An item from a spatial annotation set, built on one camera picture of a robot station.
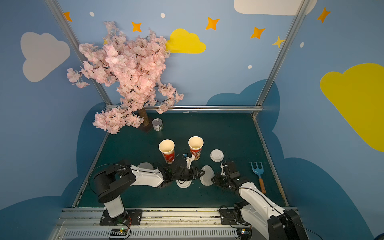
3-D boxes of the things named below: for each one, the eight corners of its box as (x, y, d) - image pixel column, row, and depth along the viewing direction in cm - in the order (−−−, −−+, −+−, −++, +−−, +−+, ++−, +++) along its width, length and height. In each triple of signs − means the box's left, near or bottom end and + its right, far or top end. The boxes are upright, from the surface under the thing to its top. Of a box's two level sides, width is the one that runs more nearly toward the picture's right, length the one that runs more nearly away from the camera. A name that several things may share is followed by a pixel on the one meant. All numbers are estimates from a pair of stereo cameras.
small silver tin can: (152, 131, 113) (150, 126, 108) (154, 123, 118) (152, 118, 113) (162, 131, 113) (161, 126, 108) (164, 123, 118) (162, 118, 113)
